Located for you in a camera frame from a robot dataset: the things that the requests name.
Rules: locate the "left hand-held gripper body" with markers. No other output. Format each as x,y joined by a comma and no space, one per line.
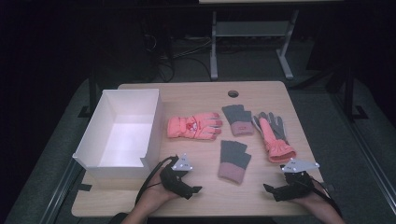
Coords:
174,180

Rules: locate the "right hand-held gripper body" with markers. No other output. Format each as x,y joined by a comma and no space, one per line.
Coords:
297,186

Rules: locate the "pink grey-palm winter glove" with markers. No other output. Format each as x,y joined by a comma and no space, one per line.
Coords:
275,143

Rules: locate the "grey pink fingerless glove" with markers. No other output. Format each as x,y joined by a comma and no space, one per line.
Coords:
233,158
238,118

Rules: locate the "pink printed winter glove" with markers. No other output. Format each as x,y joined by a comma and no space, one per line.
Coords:
183,127

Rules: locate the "white box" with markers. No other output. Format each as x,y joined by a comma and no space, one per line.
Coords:
124,137

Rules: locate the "person's right hand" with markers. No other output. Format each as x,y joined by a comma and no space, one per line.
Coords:
316,200

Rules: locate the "person's left hand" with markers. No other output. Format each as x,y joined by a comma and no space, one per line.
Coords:
154,194

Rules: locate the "black tape strip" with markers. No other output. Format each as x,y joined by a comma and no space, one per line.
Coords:
329,187
84,187

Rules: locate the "black metal stand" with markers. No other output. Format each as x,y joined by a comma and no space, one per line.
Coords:
92,93
349,93

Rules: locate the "metal floor rail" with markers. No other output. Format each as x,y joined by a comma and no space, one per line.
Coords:
60,193
367,155

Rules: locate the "white metal table frame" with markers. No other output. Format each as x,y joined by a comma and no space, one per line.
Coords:
249,28

